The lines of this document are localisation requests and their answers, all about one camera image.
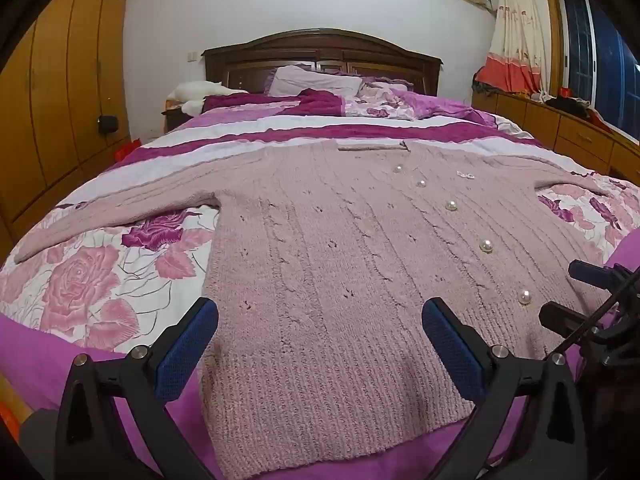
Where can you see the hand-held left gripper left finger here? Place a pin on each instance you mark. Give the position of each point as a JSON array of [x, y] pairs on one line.
[[187, 342]]

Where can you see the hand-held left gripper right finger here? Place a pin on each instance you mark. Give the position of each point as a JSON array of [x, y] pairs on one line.
[[452, 345]]

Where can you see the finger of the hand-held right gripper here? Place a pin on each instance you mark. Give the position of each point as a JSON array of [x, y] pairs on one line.
[[590, 272], [565, 319]]

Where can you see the pink knit cardigan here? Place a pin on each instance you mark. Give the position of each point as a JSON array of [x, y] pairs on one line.
[[325, 260]]

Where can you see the floral bed quilt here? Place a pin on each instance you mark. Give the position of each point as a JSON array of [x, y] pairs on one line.
[[100, 270]]

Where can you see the wooden side cabinet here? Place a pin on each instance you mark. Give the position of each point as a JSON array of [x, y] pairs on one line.
[[565, 130]]

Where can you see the red bag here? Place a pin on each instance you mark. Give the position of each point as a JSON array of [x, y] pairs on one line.
[[127, 150]]

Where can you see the wooden nightstand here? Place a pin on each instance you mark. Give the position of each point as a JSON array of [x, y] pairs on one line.
[[172, 117]]

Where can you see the window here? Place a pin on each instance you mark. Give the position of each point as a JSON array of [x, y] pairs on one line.
[[585, 45]]

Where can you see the cream and red curtain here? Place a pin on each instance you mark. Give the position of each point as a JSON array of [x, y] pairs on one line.
[[517, 35]]

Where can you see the floral pillow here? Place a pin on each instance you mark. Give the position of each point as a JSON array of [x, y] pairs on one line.
[[380, 100]]

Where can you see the wooden wardrobe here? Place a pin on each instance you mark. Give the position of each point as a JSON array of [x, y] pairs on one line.
[[60, 85]]

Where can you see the lilac pillow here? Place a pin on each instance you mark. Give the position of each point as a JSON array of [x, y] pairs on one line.
[[315, 80]]

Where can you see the dark wooden headboard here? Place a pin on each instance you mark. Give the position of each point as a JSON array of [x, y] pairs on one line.
[[320, 47]]

